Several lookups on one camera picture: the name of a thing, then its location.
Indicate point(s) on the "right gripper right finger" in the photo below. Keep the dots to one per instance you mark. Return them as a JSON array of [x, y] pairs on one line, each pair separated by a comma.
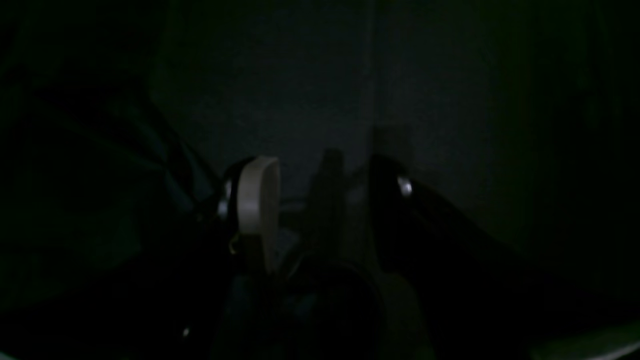
[[458, 270]]

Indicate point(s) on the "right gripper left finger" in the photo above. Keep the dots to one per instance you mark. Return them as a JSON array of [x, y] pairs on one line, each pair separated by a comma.
[[242, 219]]

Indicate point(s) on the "dark blue t-shirt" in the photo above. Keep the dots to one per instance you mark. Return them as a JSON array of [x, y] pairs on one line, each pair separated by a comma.
[[93, 176]]

